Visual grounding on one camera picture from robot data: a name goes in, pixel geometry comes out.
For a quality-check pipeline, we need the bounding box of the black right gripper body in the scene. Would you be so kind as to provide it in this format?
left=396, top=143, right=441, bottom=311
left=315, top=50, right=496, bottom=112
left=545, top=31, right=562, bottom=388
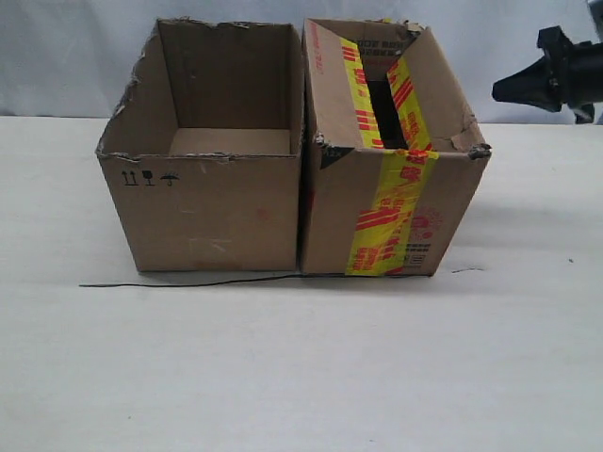
left=537, top=26, right=602, bottom=123

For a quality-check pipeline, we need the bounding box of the cardboard box with yellow tape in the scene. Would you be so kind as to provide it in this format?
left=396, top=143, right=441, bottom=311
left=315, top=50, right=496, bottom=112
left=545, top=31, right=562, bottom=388
left=301, top=19, right=491, bottom=277

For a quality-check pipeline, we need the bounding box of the open plain cardboard box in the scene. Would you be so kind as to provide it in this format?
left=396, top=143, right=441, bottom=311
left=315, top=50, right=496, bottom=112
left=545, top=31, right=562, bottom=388
left=95, top=18, right=304, bottom=272

